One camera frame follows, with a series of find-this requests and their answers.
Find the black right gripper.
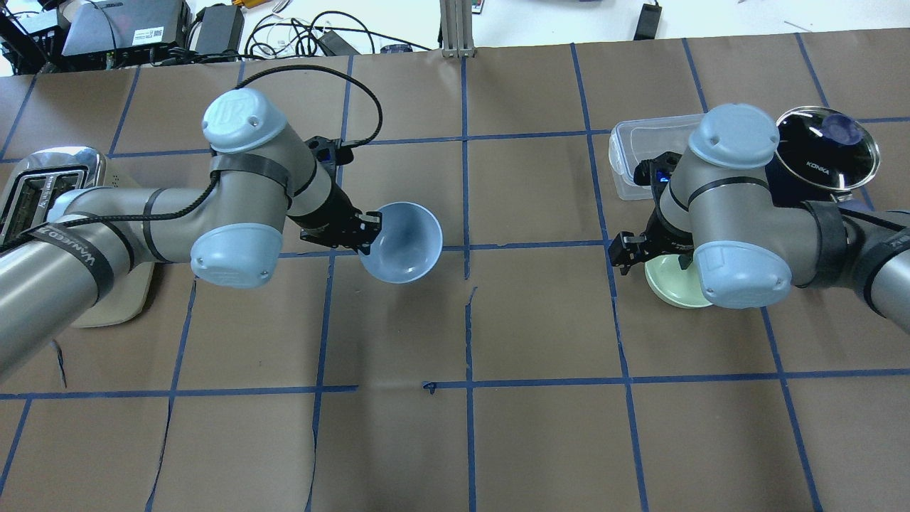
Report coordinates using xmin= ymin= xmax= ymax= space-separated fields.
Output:
xmin=608 ymin=151 xmax=693 ymax=276

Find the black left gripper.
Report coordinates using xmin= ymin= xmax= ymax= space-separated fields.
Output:
xmin=299 ymin=137 xmax=382 ymax=256

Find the blue bowl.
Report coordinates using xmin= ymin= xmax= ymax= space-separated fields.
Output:
xmin=360 ymin=201 xmax=444 ymax=284

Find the green bowl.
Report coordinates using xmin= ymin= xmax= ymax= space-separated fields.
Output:
xmin=644 ymin=254 xmax=712 ymax=310

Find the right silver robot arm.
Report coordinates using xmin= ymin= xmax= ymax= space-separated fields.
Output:
xmin=608 ymin=103 xmax=909 ymax=329

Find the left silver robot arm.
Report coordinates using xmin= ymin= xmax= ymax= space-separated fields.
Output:
xmin=1 ymin=87 xmax=383 ymax=377

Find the clear plastic lidded container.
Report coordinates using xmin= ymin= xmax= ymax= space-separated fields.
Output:
xmin=609 ymin=113 xmax=705 ymax=201

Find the blue pot with glass lid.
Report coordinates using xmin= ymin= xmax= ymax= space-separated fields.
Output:
xmin=765 ymin=106 xmax=882 ymax=207

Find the black power adapter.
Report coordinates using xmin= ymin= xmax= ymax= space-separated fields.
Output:
xmin=633 ymin=1 xmax=663 ymax=41

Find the black electronics box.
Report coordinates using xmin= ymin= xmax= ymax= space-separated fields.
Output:
xmin=61 ymin=1 xmax=191 ymax=70

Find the beige toaster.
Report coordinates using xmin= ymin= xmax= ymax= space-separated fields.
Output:
xmin=0 ymin=146 xmax=159 ymax=329

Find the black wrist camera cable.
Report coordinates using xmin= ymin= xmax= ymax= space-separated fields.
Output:
xmin=235 ymin=65 xmax=383 ymax=150

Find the aluminium frame post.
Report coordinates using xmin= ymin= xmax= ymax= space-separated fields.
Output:
xmin=439 ymin=0 xmax=476 ymax=58

